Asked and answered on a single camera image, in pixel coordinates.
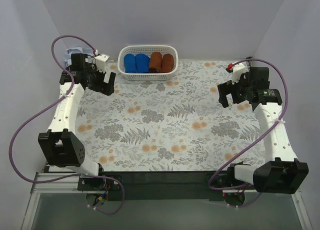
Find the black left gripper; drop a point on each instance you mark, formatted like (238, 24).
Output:
(105, 82)

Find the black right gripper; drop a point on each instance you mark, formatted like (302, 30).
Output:
(229, 92)

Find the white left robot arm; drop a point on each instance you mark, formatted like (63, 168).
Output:
(59, 143)

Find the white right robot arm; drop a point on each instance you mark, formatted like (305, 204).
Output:
(282, 172)

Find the blue rolled towel left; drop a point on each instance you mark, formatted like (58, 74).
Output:
(130, 64)

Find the blue rolled towel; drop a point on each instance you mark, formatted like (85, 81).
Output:
(130, 64)
(142, 63)

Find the light blue crumpled towel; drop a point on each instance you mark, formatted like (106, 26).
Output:
(76, 50)

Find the blue rolled towel right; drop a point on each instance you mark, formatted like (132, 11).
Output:
(142, 63)

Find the floral patterned table mat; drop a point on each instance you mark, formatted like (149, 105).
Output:
(167, 125)

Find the brown rolled towel left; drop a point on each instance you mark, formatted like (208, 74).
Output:
(155, 63)

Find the brown rolled towel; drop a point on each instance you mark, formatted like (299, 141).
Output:
(167, 63)
(155, 63)

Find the brown rolled towel right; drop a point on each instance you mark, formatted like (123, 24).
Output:
(167, 63)

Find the white plastic basket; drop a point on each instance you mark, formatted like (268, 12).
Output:
(147, 50)

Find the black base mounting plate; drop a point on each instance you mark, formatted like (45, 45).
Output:
(158, 185)

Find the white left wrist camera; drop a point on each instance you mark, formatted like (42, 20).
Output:
(101, 62)

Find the aluminium frame rail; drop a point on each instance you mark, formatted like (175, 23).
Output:
(66, 185)

